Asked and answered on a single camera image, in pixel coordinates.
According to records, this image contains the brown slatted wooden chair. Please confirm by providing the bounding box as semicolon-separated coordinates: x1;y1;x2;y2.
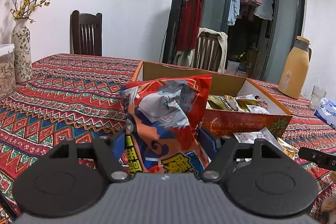
193;31;223;72

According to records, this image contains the red cartoon snack bag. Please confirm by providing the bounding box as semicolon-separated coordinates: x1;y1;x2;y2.
119;74;213;180

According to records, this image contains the white lace garment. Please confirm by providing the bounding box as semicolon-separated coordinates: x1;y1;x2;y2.
253;0;275;21

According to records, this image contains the clear drinking glass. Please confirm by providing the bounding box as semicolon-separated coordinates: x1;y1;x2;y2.
309;85;327;110

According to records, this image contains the clear measuring cup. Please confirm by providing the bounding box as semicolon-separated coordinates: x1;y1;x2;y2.
227;61;240;73

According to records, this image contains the floral ceramic vase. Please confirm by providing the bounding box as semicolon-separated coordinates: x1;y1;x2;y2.
11;19;33;83

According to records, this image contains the orange cardboard box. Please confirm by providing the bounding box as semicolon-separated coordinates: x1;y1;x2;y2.
132;61;294;140

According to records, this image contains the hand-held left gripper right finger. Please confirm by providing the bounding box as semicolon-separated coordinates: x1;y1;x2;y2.
198;128;292;184

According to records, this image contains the gold snack packet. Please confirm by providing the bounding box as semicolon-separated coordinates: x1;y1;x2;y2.
235;97;261;112
275;137;298;160
207;95;238;111

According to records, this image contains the clear plastic food container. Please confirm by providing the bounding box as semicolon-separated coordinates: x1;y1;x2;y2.
0;43;16;101

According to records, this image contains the white silver snack packet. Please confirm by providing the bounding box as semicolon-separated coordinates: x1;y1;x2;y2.
256;127;278;143
233;132;263;145
247;105;271;115

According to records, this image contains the white blue tissue pack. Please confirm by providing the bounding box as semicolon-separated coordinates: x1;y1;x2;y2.
314;97;336;128

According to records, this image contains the yellow thermos jug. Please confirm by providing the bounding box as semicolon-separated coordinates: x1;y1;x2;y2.
278;35;312;100

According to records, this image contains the wooden chair with cloth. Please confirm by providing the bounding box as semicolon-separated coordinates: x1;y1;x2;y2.
197;27;228;73

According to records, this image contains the red blue tassel hanging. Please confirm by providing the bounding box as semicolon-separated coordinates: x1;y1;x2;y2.
175;0;206;52

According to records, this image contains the dark wooden chair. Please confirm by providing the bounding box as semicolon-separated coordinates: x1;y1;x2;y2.
70;10;103;56

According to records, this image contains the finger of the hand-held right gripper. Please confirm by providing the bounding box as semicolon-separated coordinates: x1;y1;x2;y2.
298;147;336;172

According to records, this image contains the pale green cloth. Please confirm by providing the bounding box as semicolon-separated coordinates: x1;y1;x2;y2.
175;49;195;66

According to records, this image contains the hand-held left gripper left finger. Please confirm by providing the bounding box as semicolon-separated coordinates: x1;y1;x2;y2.
46;132;132;184

